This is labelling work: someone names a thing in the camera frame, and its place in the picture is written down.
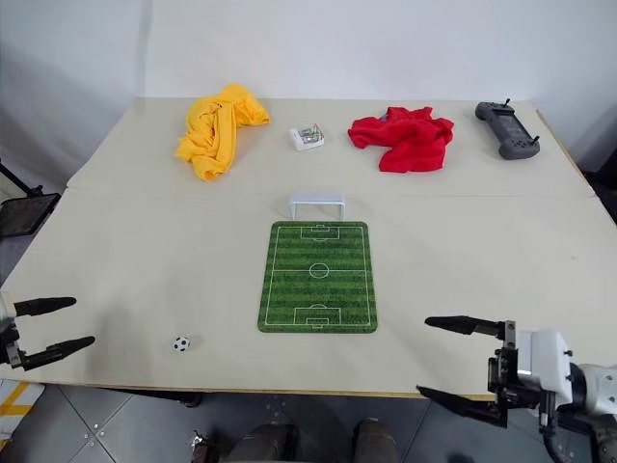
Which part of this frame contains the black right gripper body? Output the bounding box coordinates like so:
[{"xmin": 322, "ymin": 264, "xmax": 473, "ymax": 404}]
[{"xmin": 487, "ymin": 318, "xmax": 556, "ymax": 428}]

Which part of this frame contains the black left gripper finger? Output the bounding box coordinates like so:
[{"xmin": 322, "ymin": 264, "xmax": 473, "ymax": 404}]
[
  {"xmin": 20, "ymin": 336, "xmax": 96, "ymax": 372},
  {"xmin": 13, "ymin": 296, "xmax": 78, "ymax": 318}
]

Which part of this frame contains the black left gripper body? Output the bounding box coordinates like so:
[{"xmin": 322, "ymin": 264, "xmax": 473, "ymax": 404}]
[{"xmin": 0, "ymin": 323, "xmax": 26, "ymax": 370}]

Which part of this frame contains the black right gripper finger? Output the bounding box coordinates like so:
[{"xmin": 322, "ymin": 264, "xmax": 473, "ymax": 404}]
[
  {"xmin": 416, "ymin": 384, "xmax": 510, "ymax": 430},
  {"xmin": 424, "ymin": 314, "xmax": 508, "ymax": 340}
]

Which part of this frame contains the green soccer field mat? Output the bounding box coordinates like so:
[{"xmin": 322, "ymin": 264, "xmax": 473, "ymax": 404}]
[{"xmin": 256, "ymin": 220, "xmax": 380, "ymax": 335}]

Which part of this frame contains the dark rounded shape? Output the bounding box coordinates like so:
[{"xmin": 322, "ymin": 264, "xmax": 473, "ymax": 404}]
[{"xmin": 353, "ymin": 418, "xmax": 402, "ymax": 463}]

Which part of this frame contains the black mesh stand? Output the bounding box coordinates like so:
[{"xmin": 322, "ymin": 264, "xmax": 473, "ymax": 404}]
[{"xmin": 0, "ymin": 158, "xmax": 63, "ymax": 239}]

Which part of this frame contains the black table leg foot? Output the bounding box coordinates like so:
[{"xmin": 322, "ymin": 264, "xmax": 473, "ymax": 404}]
[{"xmin": 166, "ymin": 391, "xmax": 204, "ymax": 409}]

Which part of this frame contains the small white goal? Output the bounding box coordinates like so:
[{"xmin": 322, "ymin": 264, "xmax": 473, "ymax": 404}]
[{"xmin": 287, "ymin": 190, "xmax": 348, "ymax": 222}]

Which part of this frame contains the red crumpled cloth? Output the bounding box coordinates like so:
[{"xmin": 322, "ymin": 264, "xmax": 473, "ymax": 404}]
[{"xmin": 347, "ymin": 106, "xmax": 456, "ymax": 174}]

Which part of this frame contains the dark object beside table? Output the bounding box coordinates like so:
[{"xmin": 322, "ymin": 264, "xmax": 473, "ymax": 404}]
[{"xmin": 580, "ymin": 166, "xmax": 617, "ymax": 206}]

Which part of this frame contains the grey handheld remote controller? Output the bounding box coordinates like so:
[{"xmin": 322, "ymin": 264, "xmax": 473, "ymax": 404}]
[{"xmin": 474, "ymin": 98, "xmax": 542, "ymax": 161}]

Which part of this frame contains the small white electronics box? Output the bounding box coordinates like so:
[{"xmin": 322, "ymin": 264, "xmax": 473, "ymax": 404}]
[{"xmin": 288, "ymin": 123, "xmax": 326, "ymax": 152}]

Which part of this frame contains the yellow crumpled cloth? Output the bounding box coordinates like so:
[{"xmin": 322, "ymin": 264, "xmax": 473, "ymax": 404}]
[{"xmin": 173, "ymin": 83, "xmax": 272, "ymax": 182}]

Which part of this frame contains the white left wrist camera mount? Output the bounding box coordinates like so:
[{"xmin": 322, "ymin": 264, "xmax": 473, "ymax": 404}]
[{"xmin": 0, "ymin": 290, "xmax": 17, "ymax": 334}]

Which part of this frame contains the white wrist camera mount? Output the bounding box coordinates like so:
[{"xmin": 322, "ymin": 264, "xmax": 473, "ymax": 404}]
[
  {"xmin": 0, "ymin": 290, "xmax": 17, "ymax": 334},
  {"xmin": 516, "ymin": 329, "xmax": 585, "ymax": 402}
]

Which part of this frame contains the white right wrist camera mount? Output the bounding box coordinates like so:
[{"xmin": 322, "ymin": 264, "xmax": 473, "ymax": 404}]
[{"xmin": 516, "ymin": 329, "xmax": 585, "ymax": 402}]

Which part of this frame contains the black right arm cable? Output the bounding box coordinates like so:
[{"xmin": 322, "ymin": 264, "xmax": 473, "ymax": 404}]
[{"xmin": 538, "ymin": 391, "xmax": 587, "ymax": 463}]

